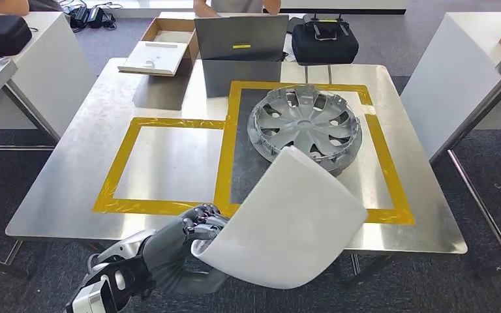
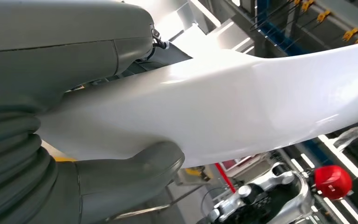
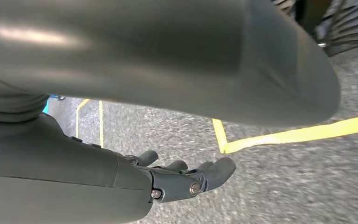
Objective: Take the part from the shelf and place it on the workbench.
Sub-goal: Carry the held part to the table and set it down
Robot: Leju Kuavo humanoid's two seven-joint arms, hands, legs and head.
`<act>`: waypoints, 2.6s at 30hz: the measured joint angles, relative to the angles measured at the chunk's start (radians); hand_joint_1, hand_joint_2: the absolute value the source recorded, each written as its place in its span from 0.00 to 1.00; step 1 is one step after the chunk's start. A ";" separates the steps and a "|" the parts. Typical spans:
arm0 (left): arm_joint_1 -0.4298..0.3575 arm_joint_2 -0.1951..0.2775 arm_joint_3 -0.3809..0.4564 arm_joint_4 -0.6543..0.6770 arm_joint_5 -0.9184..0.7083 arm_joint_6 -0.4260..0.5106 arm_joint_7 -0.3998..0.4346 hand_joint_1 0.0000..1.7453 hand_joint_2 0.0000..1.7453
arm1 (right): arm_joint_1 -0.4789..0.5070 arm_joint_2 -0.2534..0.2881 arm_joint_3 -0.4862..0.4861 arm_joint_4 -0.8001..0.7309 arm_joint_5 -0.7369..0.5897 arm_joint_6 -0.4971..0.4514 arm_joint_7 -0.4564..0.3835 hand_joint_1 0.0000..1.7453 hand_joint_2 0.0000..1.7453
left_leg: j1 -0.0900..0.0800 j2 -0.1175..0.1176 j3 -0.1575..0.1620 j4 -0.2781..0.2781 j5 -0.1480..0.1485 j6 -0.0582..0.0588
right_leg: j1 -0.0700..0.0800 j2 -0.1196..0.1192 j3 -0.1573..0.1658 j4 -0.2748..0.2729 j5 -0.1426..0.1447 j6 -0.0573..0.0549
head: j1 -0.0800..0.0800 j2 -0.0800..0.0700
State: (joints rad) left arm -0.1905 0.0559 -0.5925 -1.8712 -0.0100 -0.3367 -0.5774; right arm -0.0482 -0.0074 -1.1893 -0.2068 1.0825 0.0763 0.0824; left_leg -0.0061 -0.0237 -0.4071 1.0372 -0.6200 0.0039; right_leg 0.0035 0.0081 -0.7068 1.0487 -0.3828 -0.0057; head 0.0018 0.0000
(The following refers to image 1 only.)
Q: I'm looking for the white foam tray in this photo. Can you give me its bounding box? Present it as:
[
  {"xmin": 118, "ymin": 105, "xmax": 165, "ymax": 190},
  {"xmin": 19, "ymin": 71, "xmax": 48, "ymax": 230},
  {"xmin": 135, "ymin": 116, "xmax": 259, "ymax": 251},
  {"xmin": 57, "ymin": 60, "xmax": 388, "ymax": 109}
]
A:
[{"xmin": 117, "ymin": 39, "xmax": 190, "ymax": 78}]

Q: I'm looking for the large yellow tape frame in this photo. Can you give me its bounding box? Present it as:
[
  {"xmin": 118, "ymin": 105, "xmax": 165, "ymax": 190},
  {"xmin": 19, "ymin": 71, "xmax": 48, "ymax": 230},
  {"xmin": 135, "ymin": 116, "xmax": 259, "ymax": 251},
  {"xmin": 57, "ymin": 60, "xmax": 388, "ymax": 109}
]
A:
[{"xmin": 213, "ymin": 80, "xmax": 416, "ymax": 226}]

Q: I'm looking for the grey laptop with yellow sticker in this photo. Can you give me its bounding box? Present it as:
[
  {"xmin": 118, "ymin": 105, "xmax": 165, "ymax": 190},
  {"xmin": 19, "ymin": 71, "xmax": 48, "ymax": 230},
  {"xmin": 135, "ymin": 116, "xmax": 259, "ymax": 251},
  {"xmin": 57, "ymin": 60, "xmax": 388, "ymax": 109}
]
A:
[{"xmin": 194, "ymin": 14, "xmax": 290, "ymax": 62}]

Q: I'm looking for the black charger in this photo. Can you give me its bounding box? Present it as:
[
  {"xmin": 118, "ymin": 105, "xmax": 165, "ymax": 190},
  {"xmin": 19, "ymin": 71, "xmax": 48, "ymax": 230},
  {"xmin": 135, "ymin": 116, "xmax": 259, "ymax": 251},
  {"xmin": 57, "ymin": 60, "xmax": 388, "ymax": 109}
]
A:
[
  {"xmin": 68, "ymin": 4, "xmax": 90, "ymax": 29},
  {"xmin": 87, "ymin": 6, "xmax": 106, "ymax": 29}
]

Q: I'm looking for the black remote controller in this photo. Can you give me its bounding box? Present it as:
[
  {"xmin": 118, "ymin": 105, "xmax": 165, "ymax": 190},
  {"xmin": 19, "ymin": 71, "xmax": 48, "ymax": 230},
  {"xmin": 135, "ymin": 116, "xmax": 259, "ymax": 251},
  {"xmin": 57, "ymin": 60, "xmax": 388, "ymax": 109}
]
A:
[{"xmin": 303, "ymin": 13, "xmax": 351, "ymax": 42}]

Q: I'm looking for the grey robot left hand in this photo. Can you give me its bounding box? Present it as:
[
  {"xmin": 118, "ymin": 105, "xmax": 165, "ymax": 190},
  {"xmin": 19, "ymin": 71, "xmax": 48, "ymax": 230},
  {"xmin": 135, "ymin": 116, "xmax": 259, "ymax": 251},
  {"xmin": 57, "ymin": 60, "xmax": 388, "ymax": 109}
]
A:
[{"xmin": 141, "ymin": 203, "xmax": 230, "ymax": 296}]

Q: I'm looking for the open brown cardboard box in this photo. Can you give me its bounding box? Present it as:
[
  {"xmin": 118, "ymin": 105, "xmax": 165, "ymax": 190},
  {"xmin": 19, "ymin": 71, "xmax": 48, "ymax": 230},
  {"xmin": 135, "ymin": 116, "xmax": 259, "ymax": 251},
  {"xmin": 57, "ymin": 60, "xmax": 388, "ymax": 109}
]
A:
[{"xmin": 141, "ymin": 18, "xmax": 201, "ymax": 78}]

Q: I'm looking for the person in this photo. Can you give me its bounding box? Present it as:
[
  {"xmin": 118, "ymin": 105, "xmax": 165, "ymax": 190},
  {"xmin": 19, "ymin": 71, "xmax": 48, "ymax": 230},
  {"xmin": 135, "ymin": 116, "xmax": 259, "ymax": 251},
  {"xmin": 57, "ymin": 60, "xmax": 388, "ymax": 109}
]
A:
[{"xmin": 209, "ymin": 0, "xmax": 265, "ymax": 14}]

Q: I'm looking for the small yellow tape frame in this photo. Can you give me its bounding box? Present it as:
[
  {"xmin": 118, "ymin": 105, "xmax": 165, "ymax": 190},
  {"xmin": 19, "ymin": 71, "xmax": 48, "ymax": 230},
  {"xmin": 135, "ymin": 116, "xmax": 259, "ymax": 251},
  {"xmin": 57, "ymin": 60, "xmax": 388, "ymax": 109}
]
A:
[{"xmin": 92, "ymin": 116, "xmax": 235, "ymax": 217}]

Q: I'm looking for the silver wheel hubcap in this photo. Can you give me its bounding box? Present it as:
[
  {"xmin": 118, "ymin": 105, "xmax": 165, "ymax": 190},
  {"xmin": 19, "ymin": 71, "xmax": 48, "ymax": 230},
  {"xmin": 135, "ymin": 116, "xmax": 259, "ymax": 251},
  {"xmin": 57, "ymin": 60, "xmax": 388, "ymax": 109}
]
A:
[{"xmin": 246, "ymin": 83, "xmax": 363, "ymax": 175}]

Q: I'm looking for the white curved plastic part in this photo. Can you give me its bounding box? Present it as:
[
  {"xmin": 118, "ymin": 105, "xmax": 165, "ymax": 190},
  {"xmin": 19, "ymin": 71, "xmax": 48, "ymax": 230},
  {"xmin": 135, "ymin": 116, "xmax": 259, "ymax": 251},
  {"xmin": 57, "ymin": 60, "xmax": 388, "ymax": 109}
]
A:
[{"xmin": 191, "ymin": 145, "xmax": 369, "ymax": 291}]

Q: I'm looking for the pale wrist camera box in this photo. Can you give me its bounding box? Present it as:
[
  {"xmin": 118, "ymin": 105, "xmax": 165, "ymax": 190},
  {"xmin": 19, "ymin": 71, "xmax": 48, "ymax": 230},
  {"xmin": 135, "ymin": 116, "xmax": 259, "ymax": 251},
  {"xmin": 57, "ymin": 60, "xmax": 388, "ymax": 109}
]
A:
[{"xmin": 65, "ymin": 278, "xmax": 118, "ymax": 313}]

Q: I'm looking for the black zip case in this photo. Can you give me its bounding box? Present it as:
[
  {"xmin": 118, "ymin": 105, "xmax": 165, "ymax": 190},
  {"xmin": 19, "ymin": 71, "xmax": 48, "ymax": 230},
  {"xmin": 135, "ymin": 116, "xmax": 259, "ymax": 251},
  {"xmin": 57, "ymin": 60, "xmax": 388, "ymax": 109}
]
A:
[{"xmin": 291, "ymin": 20, "xmax": 360, "ymax": 66}]

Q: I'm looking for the black case with yellow sticker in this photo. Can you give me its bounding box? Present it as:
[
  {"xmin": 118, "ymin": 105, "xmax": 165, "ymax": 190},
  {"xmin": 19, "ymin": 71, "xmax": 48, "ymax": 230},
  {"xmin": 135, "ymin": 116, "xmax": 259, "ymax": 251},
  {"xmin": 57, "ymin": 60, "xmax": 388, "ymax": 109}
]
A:
[{"xmin": 0, "ymin": 15, "xmax": 33, "ymax": 58}]

